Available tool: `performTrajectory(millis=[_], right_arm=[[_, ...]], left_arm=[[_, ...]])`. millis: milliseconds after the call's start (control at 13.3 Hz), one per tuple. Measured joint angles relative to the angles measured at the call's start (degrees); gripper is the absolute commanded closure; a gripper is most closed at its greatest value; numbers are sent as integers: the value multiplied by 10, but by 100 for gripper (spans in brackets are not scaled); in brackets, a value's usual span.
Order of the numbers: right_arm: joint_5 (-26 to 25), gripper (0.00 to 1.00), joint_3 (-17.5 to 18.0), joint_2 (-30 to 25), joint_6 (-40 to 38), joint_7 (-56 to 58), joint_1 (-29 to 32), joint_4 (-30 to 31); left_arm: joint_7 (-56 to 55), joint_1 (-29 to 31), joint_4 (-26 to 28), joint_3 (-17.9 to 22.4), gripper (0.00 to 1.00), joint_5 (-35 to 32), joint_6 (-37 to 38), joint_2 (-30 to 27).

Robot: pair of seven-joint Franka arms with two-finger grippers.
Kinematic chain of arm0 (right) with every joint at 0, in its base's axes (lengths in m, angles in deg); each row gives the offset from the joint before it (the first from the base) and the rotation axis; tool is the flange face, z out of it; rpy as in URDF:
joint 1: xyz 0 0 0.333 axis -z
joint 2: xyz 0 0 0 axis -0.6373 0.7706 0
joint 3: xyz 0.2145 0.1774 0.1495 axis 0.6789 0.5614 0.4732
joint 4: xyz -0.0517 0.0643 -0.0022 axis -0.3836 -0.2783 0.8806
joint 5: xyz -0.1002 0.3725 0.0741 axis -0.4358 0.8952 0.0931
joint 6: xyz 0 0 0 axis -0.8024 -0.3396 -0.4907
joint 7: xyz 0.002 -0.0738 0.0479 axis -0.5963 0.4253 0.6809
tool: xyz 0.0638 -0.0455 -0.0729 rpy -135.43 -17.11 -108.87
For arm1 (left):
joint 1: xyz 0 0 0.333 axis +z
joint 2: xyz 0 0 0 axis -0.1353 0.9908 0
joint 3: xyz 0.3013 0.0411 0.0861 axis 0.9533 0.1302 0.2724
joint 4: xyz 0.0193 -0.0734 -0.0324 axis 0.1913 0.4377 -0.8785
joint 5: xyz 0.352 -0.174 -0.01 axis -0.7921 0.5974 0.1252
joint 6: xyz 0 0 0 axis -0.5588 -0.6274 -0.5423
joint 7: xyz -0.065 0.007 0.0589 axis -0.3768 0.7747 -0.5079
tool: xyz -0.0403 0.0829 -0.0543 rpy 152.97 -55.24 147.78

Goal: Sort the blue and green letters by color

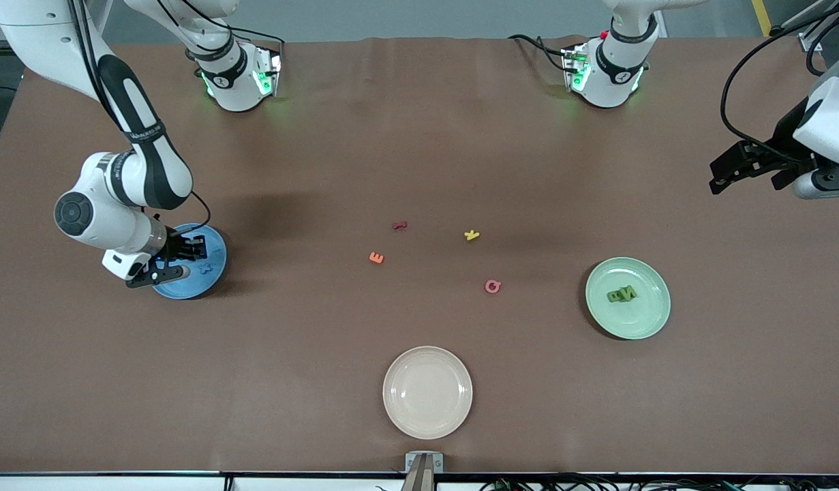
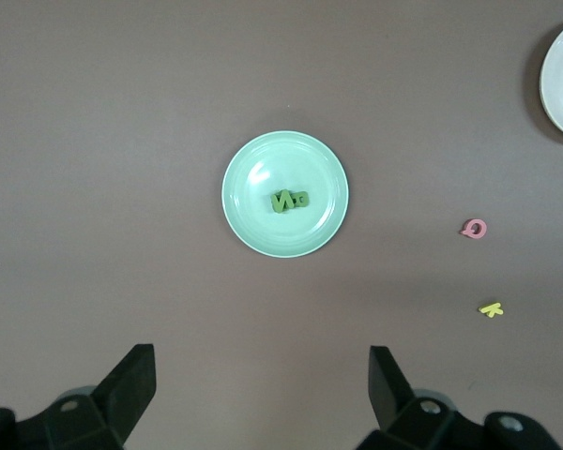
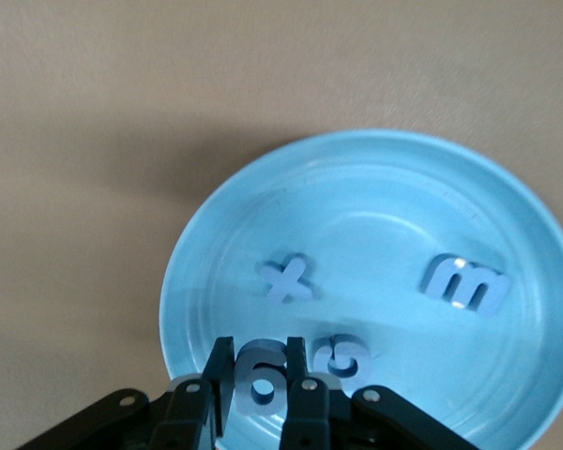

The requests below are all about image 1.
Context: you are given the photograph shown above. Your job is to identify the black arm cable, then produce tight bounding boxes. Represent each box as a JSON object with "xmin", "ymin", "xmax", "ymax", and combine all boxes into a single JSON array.
[
  {"xmin": 721, "ymin": 0, "xmax": 839, "ymax": 164},
  {"xmin": 68, "ymin": 0, "xmax": 213, "ymax": 239}
]

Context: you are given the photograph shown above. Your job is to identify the aluminium frame profile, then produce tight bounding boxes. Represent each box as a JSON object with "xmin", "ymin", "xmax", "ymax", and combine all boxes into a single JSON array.
[{"xmin": 767, "ymin": 0, "xmax": 839, "ymax": 52}]

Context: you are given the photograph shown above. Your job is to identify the grey metal bracket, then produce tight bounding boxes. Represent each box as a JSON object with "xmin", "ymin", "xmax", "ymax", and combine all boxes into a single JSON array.
[{"xmin": 406, "ymin": 451, "xmax": 444, "ymax": 473}]

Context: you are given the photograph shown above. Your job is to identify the black base cable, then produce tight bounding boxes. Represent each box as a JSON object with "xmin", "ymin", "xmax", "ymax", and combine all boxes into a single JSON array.
[
  {"xmin": 222, "ymin": 20, "xmax": 287, "ymax": 47},
  {"xmin": 508, "ymin": 33, "xmax": 571, "ymax": 72}
]

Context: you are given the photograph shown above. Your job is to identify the off-white round plate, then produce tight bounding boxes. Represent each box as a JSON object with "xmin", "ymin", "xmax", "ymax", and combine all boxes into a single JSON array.
[{"xmin": 382, "ymin": 346, "xmax": 474, "ymax": 440}]

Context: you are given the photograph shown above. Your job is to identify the tangled black floor cables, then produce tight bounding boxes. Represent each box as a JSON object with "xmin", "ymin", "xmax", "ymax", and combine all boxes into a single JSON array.
[{"xmin": 477, "ymin": 471, "xmax": 839, "ymax": 491}]

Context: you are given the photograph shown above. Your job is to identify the blue round plate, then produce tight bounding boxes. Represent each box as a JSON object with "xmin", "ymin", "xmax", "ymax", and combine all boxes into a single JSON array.
[{"xmin": 150, "ymin": 222, "xmax": 228, "ymax": 301}]

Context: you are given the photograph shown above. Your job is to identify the white table edge rail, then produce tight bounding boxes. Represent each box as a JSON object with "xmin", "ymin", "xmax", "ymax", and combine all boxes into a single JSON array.
[{"xmin": 0, "ymin": 471, "xmax": 839, "ymax": 491}]

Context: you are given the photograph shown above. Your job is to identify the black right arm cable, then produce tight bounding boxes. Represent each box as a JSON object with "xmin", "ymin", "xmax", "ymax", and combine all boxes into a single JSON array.
[{"xmin": 68, "ymin": 0, "xmax": 213, "ymax": 239}]

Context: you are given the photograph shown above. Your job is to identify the mint green round plate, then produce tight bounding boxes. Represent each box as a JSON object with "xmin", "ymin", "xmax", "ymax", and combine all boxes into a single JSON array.
[{"xmin": 585, "ymin": 256, "xmax": 671, "ymax": 340}]

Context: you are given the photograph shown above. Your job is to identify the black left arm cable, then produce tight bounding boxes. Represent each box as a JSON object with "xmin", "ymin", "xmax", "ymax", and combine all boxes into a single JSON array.
[{"xmin": 721, "ymin": 0, "xmax": 839, "ymax": 164}]

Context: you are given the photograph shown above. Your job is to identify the brown table cover mat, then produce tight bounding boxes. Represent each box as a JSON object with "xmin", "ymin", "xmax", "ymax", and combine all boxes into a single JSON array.
[{"xmin": 0, "ymin": 35, "xmax": 839, "ymax": 475}]

